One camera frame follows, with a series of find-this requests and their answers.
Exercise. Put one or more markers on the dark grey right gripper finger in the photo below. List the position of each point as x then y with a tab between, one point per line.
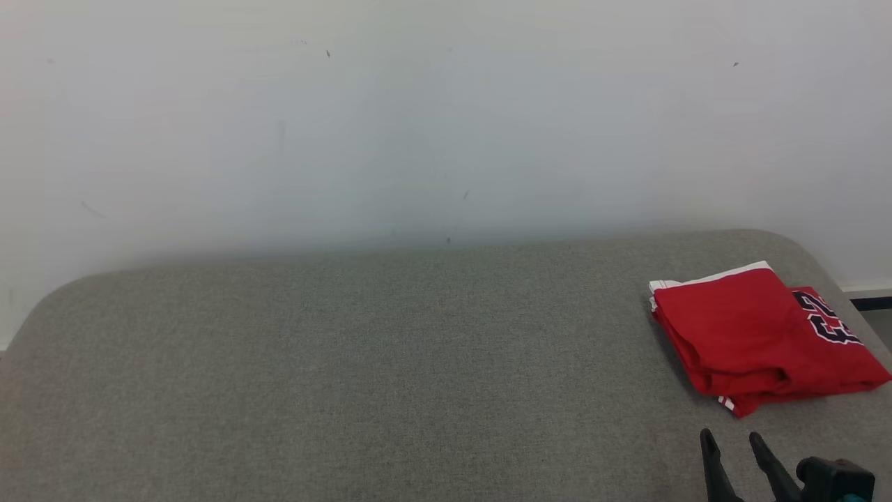
714	467
773	477

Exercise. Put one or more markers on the red white basketball jersey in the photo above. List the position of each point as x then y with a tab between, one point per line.
847	362

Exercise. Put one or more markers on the red white basketball shorts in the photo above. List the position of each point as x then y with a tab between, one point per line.
725	328

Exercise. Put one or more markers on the white baseboard strip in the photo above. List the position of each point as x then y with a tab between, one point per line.
867	287

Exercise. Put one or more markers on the grey fabric sofa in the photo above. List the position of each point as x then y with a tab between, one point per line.
348	376

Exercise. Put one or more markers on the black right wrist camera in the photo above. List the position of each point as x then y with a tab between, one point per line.
836	481

